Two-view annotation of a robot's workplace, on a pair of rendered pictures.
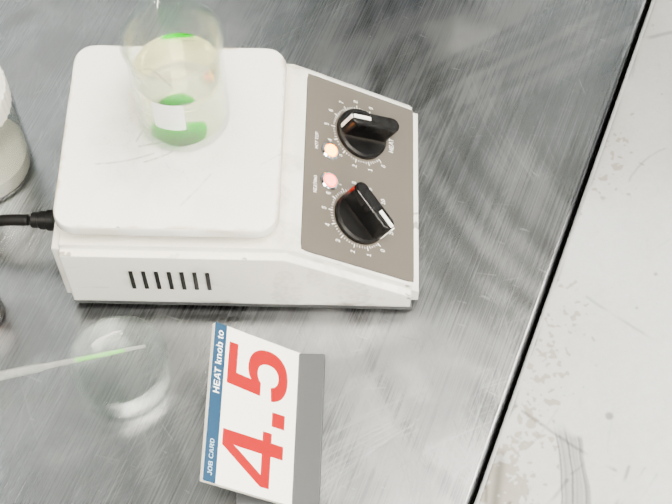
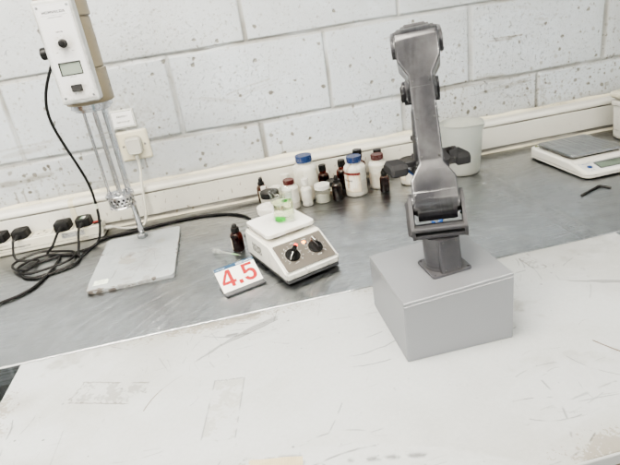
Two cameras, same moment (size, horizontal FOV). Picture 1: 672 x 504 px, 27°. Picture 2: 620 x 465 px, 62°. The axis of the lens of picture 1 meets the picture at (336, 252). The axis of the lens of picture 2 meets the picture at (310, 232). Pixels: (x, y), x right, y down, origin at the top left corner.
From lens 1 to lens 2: 0.91 m
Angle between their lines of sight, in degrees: 56
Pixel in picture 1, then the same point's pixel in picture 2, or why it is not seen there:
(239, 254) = (264, 244)
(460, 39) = not seen: hidden behind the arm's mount
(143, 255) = (253, 236)
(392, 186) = (309, 257)
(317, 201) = (287, 245)
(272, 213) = (270, 234)
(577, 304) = (315, 304)
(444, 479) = (248, 308)
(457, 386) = (275, 299)
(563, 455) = (269, 319)
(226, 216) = (265, 232)
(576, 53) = not seen: hidden behind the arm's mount
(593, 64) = not seen: hidden behind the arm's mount
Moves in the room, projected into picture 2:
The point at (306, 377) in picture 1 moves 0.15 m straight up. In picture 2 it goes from (257, 281) to (244, 217)
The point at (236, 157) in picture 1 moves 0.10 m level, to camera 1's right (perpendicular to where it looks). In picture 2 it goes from (280, 227) to (304, 240)
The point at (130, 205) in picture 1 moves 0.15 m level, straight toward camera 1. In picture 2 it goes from (257, 224) to (204, 252)
